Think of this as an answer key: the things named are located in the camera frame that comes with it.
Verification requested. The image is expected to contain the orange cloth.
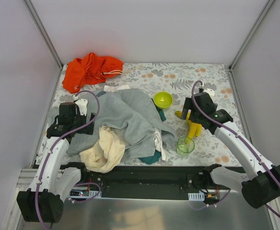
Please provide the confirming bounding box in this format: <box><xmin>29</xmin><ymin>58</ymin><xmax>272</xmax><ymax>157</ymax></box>
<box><xmin>62</xmin><ymin>52</ymin><xmax>124</xmax><ymax>93</ymax></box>

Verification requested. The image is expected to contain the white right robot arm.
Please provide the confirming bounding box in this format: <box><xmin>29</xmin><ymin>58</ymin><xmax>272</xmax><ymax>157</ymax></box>
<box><xmin>181</xmin><ymin>92</ymin><xmax>280</xmax><ymax>208</ymax></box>

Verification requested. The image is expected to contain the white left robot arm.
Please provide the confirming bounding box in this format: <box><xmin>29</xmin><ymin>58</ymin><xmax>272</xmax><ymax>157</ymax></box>
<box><xmin>17</xmin><ymin>99</ymin><xmax>96</xmax><ymax>224</ymax></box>

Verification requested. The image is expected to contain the cream cloth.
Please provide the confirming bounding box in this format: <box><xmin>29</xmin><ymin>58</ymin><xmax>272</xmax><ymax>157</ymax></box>
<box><xmin>79</xmin><ymin>126</ymin><xmax>125</xmax><ymax>173</ymax></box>

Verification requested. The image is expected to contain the white cloth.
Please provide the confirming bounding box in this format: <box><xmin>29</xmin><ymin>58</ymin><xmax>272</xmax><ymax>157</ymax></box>
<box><xmin>153</xmin><ymin>128</ymin><xmax>168</xmax><ymax>161</ymax></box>

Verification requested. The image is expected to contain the teal cloth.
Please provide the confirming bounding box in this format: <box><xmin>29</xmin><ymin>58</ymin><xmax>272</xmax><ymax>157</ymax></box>
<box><xmin>139</xmin><ymin>150</ymin><xmax>162</xmax><ymax>165</ymax></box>

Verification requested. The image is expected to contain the floral tablecloth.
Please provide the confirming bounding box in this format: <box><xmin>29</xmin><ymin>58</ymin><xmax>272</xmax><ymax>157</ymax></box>
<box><xmin>36</xmin><ymin>62</ymin><xmax>252</xmax><ymax>166</ymax></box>

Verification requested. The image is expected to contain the yellow rubber glove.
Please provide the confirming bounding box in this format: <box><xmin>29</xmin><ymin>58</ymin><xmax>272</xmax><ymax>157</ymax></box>
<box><xmin>185</xmin><ymin>112</ymin><xmax>202</xmax><ymax>139</ymax></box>

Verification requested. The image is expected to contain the lime green bowl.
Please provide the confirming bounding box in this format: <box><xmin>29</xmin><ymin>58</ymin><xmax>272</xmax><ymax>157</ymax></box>
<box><xmin>153</xmin><ymin>92</ymin><xmax>174</xmax><ymax>109</ymax></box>

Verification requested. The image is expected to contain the clear green cup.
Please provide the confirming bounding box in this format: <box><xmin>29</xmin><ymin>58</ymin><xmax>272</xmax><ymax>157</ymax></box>
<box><xmin>177</xmin><ymin>137</ymin><xmax>195</xmax><ymax>157</ymax></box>

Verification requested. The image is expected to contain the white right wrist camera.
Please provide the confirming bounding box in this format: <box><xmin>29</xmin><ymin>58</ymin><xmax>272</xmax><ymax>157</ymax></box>
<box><xmin>199</xmin><ymin>88</ymin><xmax>215</xmax><ymax>97</ymax></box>

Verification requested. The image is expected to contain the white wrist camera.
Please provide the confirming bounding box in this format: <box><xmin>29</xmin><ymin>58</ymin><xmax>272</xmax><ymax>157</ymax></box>
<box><xmin>73</xmin><ymin>96</ymin><xmax>89</xmax><ymax>116</ymax></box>
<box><xmin>199</xmin><ymin>88</ymin><xmax>215</xmax><ymax>97</ymax></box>

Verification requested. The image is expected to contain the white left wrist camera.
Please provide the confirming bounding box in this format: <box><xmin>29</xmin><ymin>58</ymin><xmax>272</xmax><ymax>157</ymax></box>
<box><xmin>73</xmin><ymin>96</ymin><xmax>89</xmax><ymax>116</ymax></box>

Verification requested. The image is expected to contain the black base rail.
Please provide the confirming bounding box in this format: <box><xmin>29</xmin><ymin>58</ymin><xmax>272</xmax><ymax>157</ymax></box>
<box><xmin>32</xmin><ymin>164</ymin><xmax>229</xmax><ymax>201</ymax></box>

